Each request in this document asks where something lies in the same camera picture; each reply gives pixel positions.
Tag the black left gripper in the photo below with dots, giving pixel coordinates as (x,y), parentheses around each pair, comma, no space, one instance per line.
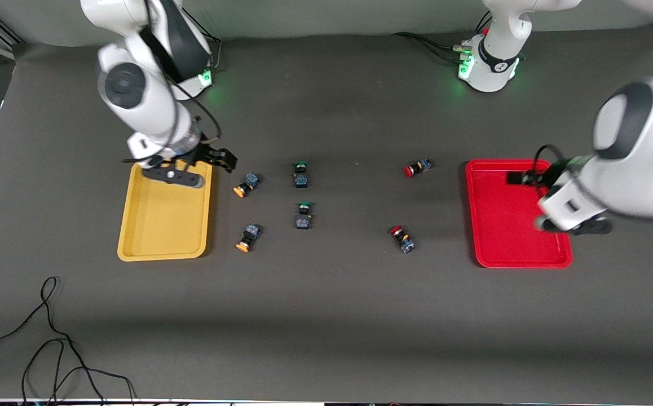
(551,171)

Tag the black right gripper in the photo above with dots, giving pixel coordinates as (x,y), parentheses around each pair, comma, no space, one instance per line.
(209,153)

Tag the yellow push button switch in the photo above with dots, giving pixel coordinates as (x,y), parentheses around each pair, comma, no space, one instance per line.
(246,185)
(249,235)

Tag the red push button switch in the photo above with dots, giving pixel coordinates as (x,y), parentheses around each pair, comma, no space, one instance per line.
(404,241)
(417,168)

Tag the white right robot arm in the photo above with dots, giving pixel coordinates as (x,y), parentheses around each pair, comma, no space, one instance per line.
(151,107)

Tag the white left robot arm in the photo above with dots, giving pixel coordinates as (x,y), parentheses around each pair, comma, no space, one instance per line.
(642,158)

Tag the red plastic tray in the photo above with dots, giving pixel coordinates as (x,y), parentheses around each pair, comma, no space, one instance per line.
(501,225)

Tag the yellow plastic tray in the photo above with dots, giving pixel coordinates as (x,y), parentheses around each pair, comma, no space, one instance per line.
(163,225)

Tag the dark grey table cloth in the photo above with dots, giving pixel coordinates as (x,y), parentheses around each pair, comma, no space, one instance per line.
(349,316)

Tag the green push button switch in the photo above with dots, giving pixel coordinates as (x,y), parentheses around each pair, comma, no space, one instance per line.
(303,220)
(301,179)

